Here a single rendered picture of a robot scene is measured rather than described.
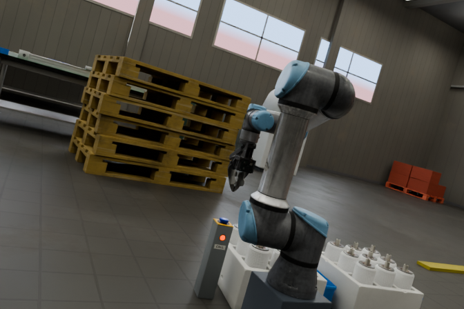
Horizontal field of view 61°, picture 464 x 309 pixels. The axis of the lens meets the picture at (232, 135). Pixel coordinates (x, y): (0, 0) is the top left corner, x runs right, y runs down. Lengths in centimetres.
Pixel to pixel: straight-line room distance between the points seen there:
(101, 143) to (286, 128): 238
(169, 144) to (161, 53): 547
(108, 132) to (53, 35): 537
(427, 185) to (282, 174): 1108
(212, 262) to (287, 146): 74
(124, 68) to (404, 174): 1028
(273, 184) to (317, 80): 31
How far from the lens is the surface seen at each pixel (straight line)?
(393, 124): 1288
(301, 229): 116
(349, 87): 114
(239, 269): 168
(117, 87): 331
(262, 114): 143
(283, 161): 110
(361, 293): 195
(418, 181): 1227
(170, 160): 355
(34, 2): 863
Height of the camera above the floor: 74
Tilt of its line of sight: 2 degrees down
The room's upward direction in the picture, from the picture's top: 16 degrees clockwise
